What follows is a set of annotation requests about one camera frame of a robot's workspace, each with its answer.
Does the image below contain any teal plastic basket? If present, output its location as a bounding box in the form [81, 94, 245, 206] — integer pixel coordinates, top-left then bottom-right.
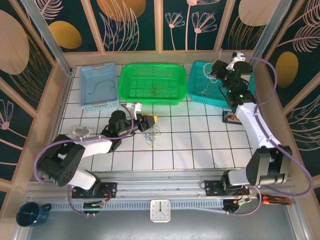
[186, 60, 256, 111]

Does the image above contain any black box with orange items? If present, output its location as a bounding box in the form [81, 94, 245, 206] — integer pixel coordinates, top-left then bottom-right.
[222, 110, 242, 125]

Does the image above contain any green plastic basket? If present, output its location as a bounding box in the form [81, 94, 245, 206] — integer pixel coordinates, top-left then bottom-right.
[117, 62, 188, 106]

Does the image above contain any light blue plastic basket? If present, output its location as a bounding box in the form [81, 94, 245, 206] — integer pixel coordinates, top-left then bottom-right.
[79, 62, 120, 113]

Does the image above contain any white square analog clock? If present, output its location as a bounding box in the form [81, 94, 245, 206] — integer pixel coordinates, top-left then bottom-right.
[149, 199, 172, 223]

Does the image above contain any small circuit board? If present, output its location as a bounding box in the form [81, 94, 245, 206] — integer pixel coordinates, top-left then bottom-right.
[233, 197, 252, 206]
[82, 201, 105, 210]

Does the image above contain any orange black hand tool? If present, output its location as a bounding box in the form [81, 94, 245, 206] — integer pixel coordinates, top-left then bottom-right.
[258, 193, 292, 206]

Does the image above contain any dark blue mug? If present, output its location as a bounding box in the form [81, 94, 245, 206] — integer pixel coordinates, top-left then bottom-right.
[16, 201, 53, 228]

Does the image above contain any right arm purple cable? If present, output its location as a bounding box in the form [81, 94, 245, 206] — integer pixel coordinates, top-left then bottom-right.
[224, 56, 315, 216]

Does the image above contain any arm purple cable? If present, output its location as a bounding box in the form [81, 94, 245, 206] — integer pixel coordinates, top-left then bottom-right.
[224, 56, 315, 216]
[34, 103, 137, 216]

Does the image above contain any aluminium frame post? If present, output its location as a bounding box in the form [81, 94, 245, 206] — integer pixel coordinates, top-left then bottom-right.
[246, 0, 300, 70]
[19, 0, 75, 76]

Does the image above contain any aluminium mounting rail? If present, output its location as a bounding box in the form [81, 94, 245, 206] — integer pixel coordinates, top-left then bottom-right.
[24, 169, 300, 201]

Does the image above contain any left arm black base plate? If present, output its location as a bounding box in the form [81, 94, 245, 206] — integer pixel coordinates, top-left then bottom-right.
[71, 182, 118, 200]

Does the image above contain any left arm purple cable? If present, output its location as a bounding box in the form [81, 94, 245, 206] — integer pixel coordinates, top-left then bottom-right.
[34, 103, 137, 216]

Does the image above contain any grey slotted cable duct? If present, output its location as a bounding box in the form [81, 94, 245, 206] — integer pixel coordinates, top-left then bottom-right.
[49, 199, 226, 211]

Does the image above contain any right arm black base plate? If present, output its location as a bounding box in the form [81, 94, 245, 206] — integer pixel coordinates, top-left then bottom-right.
[204, 180, 250, 197]

